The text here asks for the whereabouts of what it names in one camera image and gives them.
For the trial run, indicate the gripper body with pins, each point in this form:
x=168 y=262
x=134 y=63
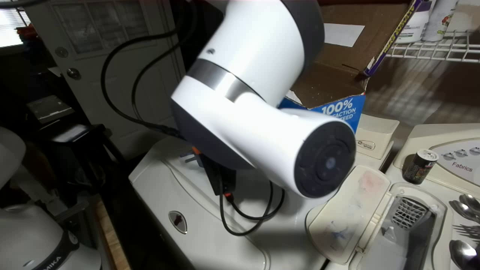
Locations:
x=221 y=178

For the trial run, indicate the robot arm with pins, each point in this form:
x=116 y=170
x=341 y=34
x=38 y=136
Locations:
x=243 y=93

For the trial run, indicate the blue and brown cardboard box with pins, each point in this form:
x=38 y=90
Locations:
x=337 y=63

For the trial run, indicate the white washing machine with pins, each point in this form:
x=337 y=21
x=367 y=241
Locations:
x=195 y=210

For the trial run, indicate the cream lint trap lid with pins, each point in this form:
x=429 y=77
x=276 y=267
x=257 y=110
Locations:
x=348 y=217

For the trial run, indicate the black side table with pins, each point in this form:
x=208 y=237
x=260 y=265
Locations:
x=75 y=150

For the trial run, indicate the white door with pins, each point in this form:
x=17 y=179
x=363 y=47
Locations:
x=90 y=56

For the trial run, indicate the silver door knob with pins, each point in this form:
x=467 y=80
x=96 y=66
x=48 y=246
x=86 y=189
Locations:
x=74 y=73

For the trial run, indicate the dark drink can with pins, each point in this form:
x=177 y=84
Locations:
x=420 y=167

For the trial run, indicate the silver deadbolt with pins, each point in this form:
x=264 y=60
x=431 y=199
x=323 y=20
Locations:
x=61 y=51

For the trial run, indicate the cream dryer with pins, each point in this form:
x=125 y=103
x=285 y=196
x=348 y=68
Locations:
x=442 y=187

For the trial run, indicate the purple and yellow carton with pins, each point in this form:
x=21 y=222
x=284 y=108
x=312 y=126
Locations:
x=393 y=37

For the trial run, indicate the white bottle with blue label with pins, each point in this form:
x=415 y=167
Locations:
x=414 y=24

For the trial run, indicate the silver fork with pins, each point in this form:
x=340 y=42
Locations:
x=467 y=230

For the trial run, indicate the window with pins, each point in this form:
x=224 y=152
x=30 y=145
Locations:
x=10 y=28

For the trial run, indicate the white bottle with flower print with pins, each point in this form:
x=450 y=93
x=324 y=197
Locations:
x=438 y=18

